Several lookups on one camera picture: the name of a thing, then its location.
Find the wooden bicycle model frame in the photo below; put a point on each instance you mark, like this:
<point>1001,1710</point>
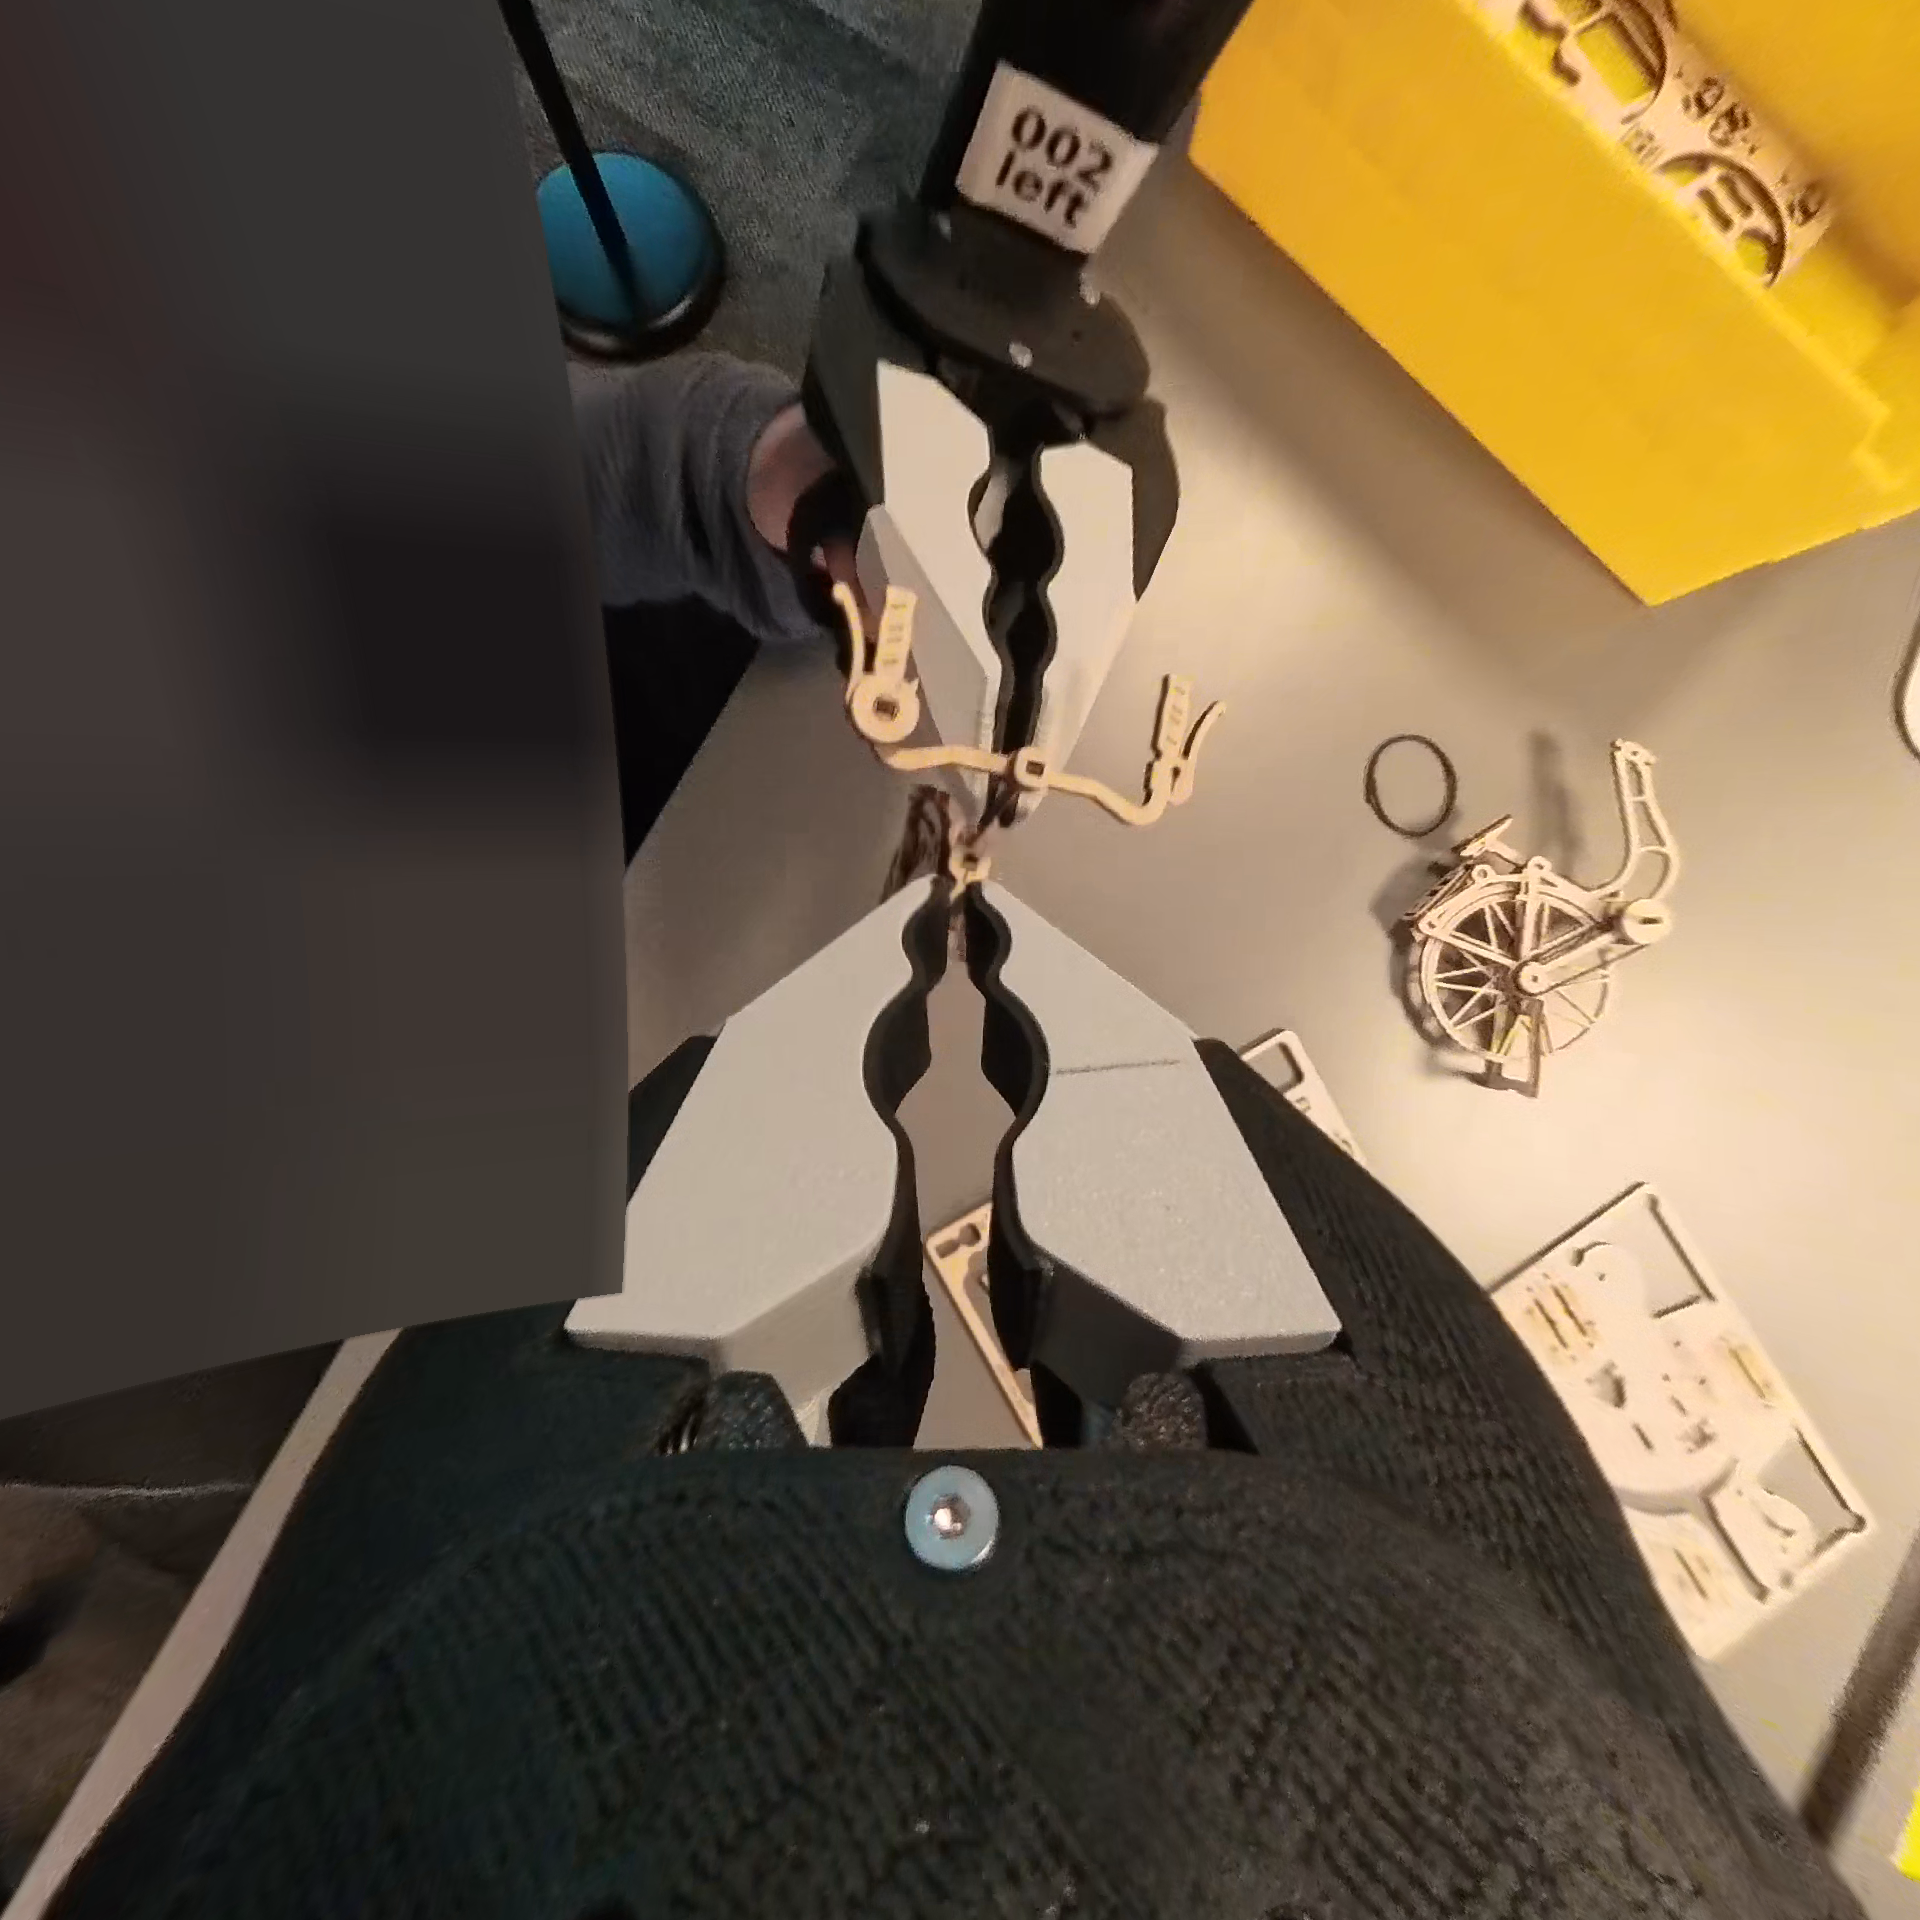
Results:
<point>1528,978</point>

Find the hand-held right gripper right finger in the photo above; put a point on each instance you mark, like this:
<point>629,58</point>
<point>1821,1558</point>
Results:
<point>1154,1186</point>

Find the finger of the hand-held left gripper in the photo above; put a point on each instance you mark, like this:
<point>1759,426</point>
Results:
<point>923,481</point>
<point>1094,523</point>

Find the person's left hand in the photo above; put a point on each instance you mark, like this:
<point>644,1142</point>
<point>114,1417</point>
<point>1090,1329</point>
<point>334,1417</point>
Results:
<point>777,481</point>

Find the yellow plastic bin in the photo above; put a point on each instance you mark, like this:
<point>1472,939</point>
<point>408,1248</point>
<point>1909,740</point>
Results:
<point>1500,302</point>

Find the wooden sheet with large cutouts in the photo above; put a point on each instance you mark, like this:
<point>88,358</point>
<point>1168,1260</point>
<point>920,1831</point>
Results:
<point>997,1379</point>

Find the wooden model fork stem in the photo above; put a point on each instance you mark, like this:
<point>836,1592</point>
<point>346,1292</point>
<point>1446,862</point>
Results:
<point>969,862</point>

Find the blue round stand base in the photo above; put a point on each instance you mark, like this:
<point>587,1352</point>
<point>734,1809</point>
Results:
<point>662,227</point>

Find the wooden sheet with round cutouts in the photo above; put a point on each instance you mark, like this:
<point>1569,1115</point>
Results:
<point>1696,113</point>

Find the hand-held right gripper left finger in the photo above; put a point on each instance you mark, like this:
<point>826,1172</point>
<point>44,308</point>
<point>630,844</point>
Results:
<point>748,1170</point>

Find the black rubber band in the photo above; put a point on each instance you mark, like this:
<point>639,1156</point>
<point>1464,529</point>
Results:
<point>1370,786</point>

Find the person's left forearm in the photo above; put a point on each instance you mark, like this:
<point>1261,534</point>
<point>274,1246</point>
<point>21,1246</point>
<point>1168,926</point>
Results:
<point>675,481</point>

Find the wooden sheet with small parts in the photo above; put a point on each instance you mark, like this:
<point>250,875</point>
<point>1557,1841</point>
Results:
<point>1649,1442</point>

